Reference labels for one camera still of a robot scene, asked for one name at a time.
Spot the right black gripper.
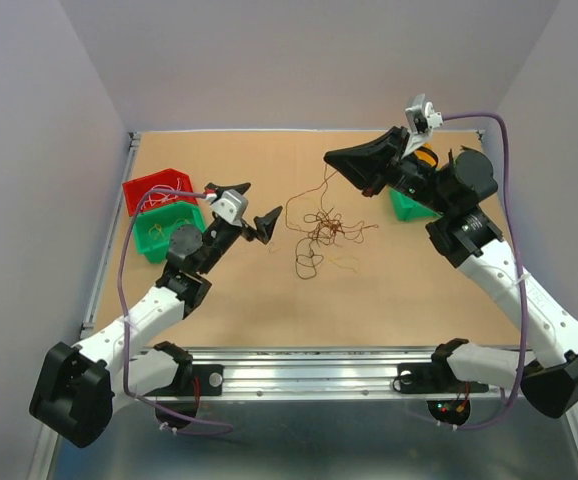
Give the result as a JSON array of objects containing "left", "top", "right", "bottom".
[{"left": 325, "top": 125, "right": 455, "bottom": 217}]

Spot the red wire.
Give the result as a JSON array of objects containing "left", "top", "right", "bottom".
[{"left": 283, "top": 167, "right": 379, "bottom": 246}]

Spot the dark brown wire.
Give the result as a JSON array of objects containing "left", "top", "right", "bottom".
[{"left": 293, "top": 209, "right": 350, "bottom": 279}]

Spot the white wire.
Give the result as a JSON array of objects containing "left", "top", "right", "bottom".
[{"left": 137, "top": 176, "right": 188, "bottom": 211}]

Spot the green plastic bin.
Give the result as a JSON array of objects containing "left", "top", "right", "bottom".
[
  {"left": 389, "top": 189, "right": 439, "bottom": 222},
  {"left": 133, "top": 202, "right": 205, "bottom": 264}
]

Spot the red plastic bin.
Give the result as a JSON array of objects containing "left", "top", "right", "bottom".
[{"left": 122, "top": 168, "right": 198, "bottom": 216}]

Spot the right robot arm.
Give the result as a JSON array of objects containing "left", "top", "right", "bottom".
[{"left": 324, "top": 127, "right": 578, "bottom": 418}]

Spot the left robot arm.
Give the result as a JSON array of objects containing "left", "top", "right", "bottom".
[{"left": 29, "top": 183, "right": 282, "bottom": 448}]

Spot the yellow plastic bin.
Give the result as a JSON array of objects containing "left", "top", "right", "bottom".
[{"left": 415, "top": 143, "right": 439, "bottom": 168}]

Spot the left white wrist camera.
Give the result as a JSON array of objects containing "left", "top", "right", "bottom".
[{"left": 206, "top": 189, "right": 249, "bottom": 227}]

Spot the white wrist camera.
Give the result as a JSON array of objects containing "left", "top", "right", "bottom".
[
  {"left": 206, "top": 189, "right": 249, "bottom": 227},
  {"left": 404, "top": 94, "right": 444, "bottom": 156}
]

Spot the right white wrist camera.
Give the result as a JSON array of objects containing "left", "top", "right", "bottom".
[{"left": 404, "top": 94, "right": 444, "bottom": 156}]

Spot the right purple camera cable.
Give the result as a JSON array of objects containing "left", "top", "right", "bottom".
[{"left": 408, "top": 110, "right": 530, "bottom": 432}]

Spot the purple camera cable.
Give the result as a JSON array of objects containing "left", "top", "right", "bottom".
[
  {"left": 408, "top": 110, "right": 530, "bottom": 432},
  {"left": 118, "top": 190, "right": 234, "bottom": 436}
]

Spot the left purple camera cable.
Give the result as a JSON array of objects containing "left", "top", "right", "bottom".
[{"left": 118, "top": 190, "right": 234, "bottom": 436}]

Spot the aluminium frame rail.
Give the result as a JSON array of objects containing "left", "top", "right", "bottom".
[{"left": 28, "top": 130, "right": 578, "bottom": 480}]

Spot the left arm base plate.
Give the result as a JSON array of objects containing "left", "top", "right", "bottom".
[{"left": 140, "top": 362, "right": 224, "bottom": 397}]

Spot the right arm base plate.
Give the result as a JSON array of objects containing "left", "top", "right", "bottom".
[{"left": 392, "top": 362, "right": 489, "bottom": 395}]

